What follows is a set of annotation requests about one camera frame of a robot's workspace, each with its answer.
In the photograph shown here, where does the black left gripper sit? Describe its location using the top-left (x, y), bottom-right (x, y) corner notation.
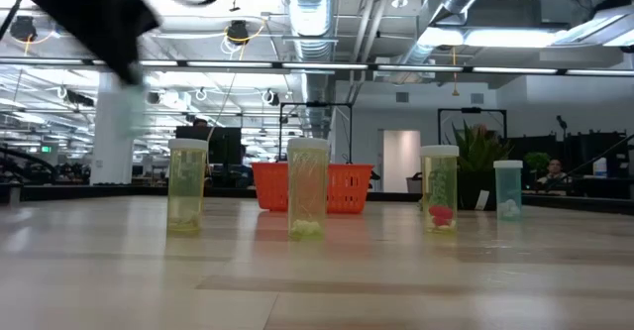
top-left (27, 0), bottom-right (162, 87)

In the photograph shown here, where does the blue-green pill bottle white cap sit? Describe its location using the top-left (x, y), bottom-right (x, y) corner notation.
top-left (492, 160), bottom-right (524, 222)

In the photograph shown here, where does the orange plastic basket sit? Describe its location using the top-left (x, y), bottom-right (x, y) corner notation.
top-left (251, 162), bottom-right (375, 215)

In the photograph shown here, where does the black computer monitor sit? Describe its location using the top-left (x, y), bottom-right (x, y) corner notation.
top-left (174, 125), bottom-right (243, 166)

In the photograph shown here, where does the long ceiling light strip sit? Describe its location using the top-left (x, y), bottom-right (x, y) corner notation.
top-left (0, 56), bottom-right (634, 77)

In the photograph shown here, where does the potted succulent plant black pot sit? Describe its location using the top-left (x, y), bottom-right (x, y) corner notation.
top-left (444, 120), bottom-right (515, 212)

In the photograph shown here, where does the small green potted plant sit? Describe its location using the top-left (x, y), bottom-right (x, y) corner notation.
top-left (523, 151), bottom-right (552, 175)

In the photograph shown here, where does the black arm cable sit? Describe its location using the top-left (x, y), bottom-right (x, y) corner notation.
top-left (0, 0), bottom-right (33, 42)

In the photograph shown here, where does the black rectangular stand frame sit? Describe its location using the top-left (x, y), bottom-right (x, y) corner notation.
top-left (277, 101), bottom-right (355, 165)
top-left (436, 106), bottom-right (508, 141)

